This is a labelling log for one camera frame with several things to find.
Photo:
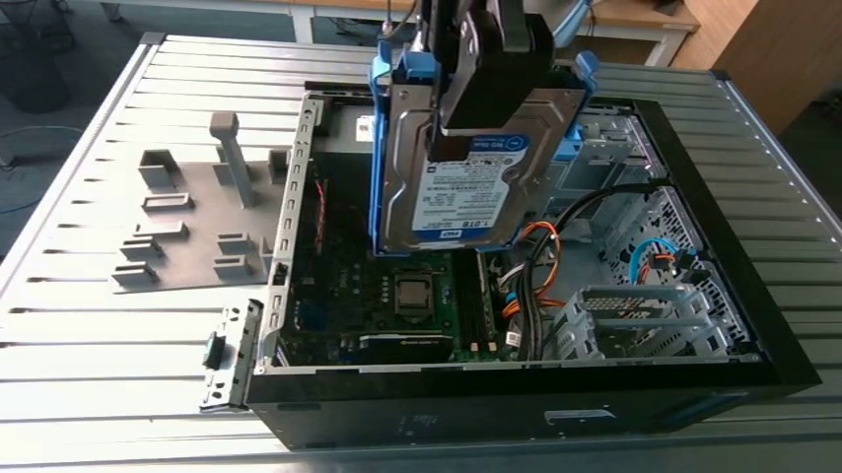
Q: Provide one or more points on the silver CPU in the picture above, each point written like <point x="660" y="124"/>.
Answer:
<point x="414" y="295"/>

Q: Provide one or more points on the silver optical drive cage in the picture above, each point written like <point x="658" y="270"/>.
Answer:
<point x="612" y="162"/>

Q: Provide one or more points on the silver disk bay cage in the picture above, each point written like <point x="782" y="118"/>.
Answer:
<point x="632" y="320"/>

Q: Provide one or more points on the black office chair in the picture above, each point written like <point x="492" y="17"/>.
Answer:
<point x="39" y="84"/>

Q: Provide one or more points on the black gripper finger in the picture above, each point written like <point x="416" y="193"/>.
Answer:
<point x="500" y="84"/>
<point x="442" y="39"/>

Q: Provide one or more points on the green motherboard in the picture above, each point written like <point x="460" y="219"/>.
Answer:
<point x="355" y="305"/>

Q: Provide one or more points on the blue plastic drive latch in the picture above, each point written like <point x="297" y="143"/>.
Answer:
<point x="572" y="150"/>

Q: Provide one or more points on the black PC case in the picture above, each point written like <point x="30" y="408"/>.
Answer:
<point x="461" y="419"/>

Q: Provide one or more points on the silver hinged case bracket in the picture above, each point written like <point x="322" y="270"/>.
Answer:
<point x="234" y="355"/>

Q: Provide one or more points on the hard disk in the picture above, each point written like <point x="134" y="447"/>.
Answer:
<point x="461" y="207"/>

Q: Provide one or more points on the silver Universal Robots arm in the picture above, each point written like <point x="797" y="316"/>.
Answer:
<point x="573" y="20"/>

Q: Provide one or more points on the grey parts rack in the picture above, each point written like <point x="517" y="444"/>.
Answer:
<point x="198" y="231"/>

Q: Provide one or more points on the black graphics card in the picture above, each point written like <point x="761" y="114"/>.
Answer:
<point x="405" y="345"/>

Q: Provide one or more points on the wooden cabinet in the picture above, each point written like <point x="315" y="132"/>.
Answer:
<point x="776" y="49"/>

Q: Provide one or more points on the white frame desk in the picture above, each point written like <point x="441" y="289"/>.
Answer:
<point x="632" y="15"/>

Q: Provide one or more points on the grey power supply unit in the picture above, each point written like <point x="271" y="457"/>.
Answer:
<point x="342" y="187"/>

